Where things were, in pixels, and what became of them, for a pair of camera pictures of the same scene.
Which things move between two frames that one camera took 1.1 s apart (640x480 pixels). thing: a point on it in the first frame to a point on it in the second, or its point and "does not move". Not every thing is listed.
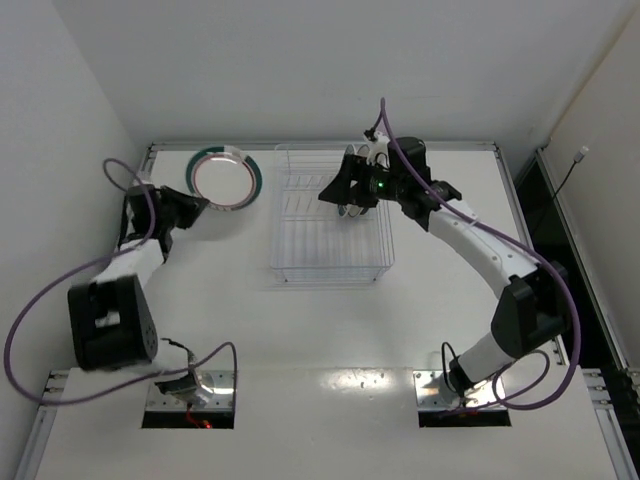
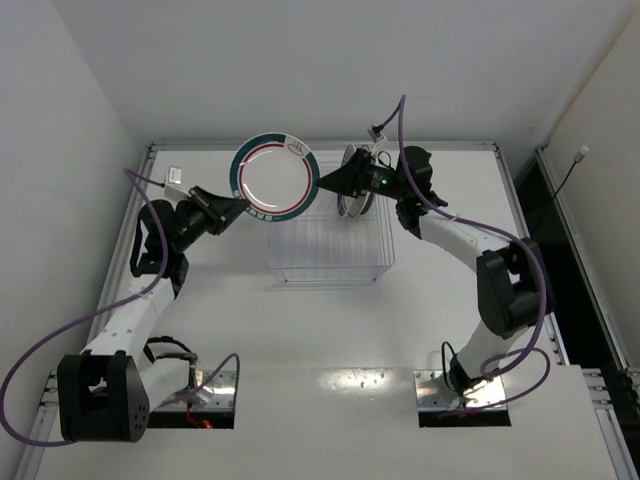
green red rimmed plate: x=342 y=211 does not move
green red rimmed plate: x=228 y=179 to x=276 y=174
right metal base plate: x=429 y=395 does not move
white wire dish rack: x=311 y=240 does not move
